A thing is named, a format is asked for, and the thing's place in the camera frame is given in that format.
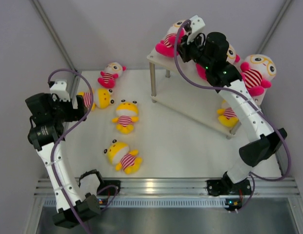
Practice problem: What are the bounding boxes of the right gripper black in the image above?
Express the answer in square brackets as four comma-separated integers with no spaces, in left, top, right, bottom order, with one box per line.
[175,31,212,70]

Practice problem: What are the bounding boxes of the pink plush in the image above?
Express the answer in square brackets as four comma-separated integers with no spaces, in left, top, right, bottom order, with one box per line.
[196,44,240,80]
[240,54,277,97]
[155,20,185,58]
[97,62,126,89]

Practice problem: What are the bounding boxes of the yellow plush sideways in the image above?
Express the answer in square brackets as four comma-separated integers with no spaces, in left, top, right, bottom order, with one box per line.
[78,88,115,111]

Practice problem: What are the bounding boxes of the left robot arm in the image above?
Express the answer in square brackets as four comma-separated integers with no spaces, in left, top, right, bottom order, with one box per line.
[25,93,105,229]

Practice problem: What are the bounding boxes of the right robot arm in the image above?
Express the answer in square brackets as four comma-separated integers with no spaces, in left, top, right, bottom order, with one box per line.
[174,20,290,194]

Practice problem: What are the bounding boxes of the white two-tier shelf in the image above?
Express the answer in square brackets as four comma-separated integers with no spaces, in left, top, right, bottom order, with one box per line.
[147,50,272,141]

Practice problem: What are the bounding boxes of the yellow plush under shelf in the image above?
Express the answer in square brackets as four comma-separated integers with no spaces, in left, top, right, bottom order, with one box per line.
[217,100,239,128]

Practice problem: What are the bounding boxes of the pink plush at table back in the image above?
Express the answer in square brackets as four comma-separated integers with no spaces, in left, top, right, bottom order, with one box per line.
[97,62,126,89]

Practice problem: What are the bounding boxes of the yellow plush centre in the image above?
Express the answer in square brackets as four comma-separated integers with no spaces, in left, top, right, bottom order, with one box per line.
[111,99,139,135]

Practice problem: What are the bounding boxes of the yellow plush front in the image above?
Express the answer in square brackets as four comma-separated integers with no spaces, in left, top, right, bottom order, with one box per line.
[103,139,142,175]

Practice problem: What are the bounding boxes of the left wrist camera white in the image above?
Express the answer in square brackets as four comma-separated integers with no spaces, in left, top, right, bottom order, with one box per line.
[50,80,71,102]

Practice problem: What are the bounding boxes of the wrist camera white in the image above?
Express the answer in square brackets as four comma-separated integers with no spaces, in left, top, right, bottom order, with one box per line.
[185,15,205,44]
[50,80,71,102]

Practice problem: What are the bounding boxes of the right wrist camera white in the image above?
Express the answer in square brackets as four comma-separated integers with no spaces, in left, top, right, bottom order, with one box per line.
[185,15,205,44]

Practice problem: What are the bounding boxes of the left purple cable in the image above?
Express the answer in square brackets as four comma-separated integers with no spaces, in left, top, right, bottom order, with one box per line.
[47,68,118,232]

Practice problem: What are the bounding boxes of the purple cable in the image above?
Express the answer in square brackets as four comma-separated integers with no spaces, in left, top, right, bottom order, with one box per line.
[47,68,118,232]
[173,19,293,214]

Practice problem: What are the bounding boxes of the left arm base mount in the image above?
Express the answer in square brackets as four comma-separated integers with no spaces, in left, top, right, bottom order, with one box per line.
[97,179,121,196]

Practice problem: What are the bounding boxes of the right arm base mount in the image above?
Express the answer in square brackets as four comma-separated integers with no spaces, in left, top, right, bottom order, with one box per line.
[206,179,252,196]

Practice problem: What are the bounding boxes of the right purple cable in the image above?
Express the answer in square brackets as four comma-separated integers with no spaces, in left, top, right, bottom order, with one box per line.
[173,19,293,214]

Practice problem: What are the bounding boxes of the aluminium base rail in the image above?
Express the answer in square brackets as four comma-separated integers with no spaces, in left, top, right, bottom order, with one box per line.
[34,177,301,208]

